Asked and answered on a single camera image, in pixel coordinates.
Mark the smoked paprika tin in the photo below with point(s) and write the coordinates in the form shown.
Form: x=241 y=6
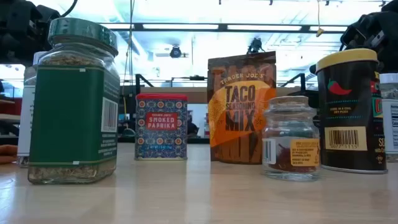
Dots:
x=161 y=124

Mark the amber plastic object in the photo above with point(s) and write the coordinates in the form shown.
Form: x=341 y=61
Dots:
x=241 y=109

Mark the small glass saffron jar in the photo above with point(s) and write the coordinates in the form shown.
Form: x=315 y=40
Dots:
x=290 y=149

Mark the green-lidded glass spice jar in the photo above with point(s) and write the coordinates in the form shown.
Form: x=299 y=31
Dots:
x=68 y=109

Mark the black spice can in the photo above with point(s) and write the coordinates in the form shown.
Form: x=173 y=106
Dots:
x=351 y=124

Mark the white-lidded bagel sesame jar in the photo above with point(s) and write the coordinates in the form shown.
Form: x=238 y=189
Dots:
x=26 y=118
x=390 y=124

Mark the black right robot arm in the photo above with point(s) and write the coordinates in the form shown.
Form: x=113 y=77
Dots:
x=379 y=31

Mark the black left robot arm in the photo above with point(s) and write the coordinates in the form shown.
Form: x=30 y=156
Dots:
x=18 y=31

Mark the person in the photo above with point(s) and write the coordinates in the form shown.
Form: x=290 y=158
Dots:
x=192 y=127

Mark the black round hanging device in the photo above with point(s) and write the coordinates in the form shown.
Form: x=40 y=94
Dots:
x=175 y=52

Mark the black overhead rig beam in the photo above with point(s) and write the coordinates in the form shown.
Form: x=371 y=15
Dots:
x=222 y=27

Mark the red storage bin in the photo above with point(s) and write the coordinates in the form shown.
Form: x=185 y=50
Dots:
x=11 y=107

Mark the black aluminium table frame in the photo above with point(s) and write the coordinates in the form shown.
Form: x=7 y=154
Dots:
x=199 y=140

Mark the black overhead camera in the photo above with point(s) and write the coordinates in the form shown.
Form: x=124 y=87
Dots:
x=255 y=46

